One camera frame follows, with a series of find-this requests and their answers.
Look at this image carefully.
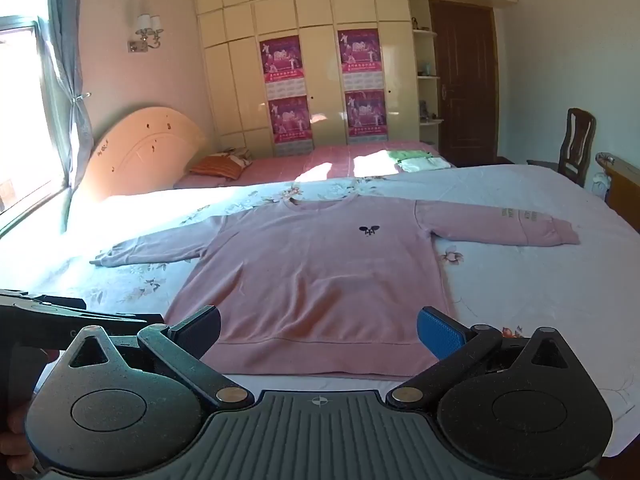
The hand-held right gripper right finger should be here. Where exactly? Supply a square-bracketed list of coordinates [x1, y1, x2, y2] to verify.
[386, 306, 576, 409]

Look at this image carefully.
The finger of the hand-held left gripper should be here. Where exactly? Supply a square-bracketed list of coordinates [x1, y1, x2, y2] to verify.
[0, 289, 87, 311]
[107, 313, 166, 343]

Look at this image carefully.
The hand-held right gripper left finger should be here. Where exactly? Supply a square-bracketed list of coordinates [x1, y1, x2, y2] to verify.
[62, 305, 256, 409]

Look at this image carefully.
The pink sweater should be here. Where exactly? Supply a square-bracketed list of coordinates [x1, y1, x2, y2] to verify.
[90, 195, 581, 378]

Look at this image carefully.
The person's left hand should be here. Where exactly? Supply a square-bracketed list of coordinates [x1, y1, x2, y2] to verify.
[0, 404, 40, 478]

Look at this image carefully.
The floral white bed sheet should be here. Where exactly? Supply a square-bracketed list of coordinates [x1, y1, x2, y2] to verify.
[0, 162, 640, 461]

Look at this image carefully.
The orange striped pillow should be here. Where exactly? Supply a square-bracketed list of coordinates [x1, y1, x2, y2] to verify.
[189, 155, 247, 181]

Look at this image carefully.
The folded white cloth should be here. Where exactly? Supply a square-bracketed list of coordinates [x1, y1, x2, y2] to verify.
[397, 157, 452, 174]

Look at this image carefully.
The window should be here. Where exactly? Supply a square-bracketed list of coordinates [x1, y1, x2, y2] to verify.
[0, 14, 72, 238]

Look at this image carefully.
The light wooden headboard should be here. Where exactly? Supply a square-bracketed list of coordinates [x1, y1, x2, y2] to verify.
[70, 106, 208, 206]

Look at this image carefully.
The floral pillow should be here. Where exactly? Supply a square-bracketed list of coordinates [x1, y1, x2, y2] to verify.
[215, 147, 254, 168]

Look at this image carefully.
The folded green cloth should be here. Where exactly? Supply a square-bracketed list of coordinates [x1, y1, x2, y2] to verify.
[387, 149, 436, 162]

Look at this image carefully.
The pink checked bed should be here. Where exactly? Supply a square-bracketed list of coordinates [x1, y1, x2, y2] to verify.
[172, 141, 456, 191]

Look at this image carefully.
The dark wooden chair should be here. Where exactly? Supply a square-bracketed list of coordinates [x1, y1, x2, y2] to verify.
[526, 107, 597, 187]

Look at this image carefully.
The light wooden footboard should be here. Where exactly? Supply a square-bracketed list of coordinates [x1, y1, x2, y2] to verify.
[594, 152, 640, 233]

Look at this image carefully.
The grey curtain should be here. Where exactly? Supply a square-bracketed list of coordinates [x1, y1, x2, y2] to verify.
[47, 0, 96, 196]

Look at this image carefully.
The cream corner shelf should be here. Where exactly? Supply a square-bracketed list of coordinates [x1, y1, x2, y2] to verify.
[409, 0, 446, 152]

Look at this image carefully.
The dark wooden door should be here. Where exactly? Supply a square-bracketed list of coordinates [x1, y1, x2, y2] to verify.
[429, 0, 501, 167]

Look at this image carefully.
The cream wardrobe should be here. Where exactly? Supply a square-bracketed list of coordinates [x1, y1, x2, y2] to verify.
[192, 0, 518, 157]

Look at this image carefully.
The magenta wall poster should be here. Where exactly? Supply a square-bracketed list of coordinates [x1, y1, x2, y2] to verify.
[345, 90, 389, 144]
[268, 96, 313, 156]
[337, 29, 384, 92]
[259, 36, 306, 100]

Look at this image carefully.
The twin shade wall lamp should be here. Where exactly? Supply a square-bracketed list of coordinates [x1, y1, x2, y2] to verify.
[127, 14, 165, 54]

